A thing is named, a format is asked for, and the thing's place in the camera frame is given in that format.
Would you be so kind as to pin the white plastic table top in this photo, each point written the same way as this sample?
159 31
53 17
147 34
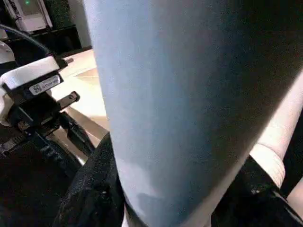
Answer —
87 94

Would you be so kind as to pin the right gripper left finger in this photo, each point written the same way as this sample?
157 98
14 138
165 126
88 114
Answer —
94 189

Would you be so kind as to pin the white boxy device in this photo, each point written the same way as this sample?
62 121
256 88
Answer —
30 14

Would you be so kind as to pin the black storage shelf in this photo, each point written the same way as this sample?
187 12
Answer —
61 37

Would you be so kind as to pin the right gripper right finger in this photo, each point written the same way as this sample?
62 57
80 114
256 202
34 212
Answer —
255 203

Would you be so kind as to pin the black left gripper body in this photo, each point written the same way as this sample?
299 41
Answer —
35 118

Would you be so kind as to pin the white plastic table leg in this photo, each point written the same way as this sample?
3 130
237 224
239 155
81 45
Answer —
284 123
297 196
177 94

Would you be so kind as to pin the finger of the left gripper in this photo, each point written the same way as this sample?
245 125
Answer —
80 137

